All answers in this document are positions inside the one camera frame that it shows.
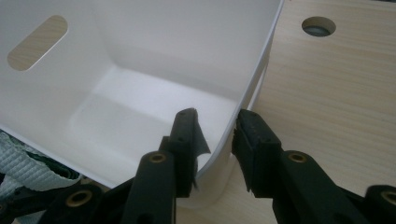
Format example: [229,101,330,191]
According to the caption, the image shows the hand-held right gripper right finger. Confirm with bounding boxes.
[232,108,283,200]

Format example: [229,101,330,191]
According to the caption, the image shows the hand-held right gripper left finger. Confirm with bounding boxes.
[159,107,212,199]

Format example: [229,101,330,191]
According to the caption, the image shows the white plastic storage bin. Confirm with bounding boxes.
[0,0,286,209]

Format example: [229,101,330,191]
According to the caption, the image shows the light blue textured cloth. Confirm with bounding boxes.
[0,130,84,200]

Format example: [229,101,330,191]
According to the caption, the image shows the dark round cable grommet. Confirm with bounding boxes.
[301,16,337,38]

